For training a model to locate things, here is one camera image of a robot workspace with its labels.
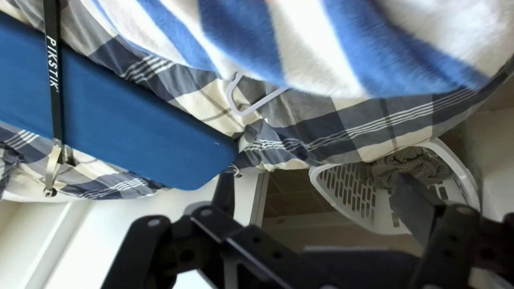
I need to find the black reacher grabber stick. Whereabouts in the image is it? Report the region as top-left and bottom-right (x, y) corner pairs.
(40, 0), (77, 200)

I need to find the white plastic clothes hanger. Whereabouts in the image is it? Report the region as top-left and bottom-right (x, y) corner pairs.
(223, 71), (291, 121)

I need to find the gray laundry in basket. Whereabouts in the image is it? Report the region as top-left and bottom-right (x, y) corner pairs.
(368, 147), (453, 184)

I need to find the plaid navy cream comforter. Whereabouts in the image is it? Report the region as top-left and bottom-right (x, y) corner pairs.
(0, 0), (514, 203)

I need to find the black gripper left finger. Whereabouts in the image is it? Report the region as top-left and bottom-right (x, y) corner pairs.
(101, 171), (344, 289)

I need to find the blue padded ironing board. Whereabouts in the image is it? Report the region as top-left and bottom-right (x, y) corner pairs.
(0, 13), (239, 192)

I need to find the blue white striped towel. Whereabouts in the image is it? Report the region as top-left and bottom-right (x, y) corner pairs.
(58, 0), (514, 102)

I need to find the white plastic laundry basket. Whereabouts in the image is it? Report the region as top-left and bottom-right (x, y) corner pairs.
(307, 135), (484, 238)

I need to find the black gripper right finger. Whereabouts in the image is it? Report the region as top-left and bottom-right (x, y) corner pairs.
(389, 172), (514, 289)

